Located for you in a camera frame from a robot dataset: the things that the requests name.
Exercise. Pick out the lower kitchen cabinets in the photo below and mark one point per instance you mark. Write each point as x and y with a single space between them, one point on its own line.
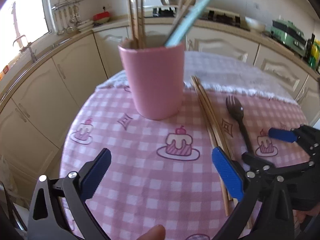
40 103

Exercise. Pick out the hanging utensil rack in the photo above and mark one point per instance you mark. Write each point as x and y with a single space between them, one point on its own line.
66 16

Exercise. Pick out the left hand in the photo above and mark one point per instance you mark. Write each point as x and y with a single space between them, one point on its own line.
156 233

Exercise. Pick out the right hand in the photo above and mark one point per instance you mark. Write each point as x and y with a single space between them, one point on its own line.
303 218

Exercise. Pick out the white bowl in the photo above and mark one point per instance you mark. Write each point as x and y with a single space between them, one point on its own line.
255 25

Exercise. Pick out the sink faucet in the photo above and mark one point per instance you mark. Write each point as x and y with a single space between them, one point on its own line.
26 47

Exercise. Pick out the green electric grill appliance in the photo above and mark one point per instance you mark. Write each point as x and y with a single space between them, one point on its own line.
287 34

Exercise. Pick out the stacked white dishes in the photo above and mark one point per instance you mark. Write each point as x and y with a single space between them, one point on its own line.
86 25

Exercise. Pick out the pink cup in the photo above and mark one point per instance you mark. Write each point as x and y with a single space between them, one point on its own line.
155 76

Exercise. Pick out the light blue utensil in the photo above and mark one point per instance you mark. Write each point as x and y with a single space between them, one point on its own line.
186 23

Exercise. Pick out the dark brown plastic fork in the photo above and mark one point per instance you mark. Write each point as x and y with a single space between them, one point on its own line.
236 111

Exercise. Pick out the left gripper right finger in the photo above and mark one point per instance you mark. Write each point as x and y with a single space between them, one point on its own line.
275 218

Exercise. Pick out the pink checkered tablecloth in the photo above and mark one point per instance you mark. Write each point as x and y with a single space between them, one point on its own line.
162 171

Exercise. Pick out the red container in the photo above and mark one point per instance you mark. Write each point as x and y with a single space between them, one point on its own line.
102 17

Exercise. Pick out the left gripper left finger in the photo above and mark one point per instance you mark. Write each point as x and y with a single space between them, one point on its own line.
47 219

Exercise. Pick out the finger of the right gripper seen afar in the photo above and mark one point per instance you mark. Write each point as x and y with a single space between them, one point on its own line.
283 135

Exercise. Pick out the window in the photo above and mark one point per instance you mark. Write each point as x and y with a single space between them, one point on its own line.
22 21

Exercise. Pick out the oil bottles group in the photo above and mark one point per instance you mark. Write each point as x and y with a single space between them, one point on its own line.
312 52

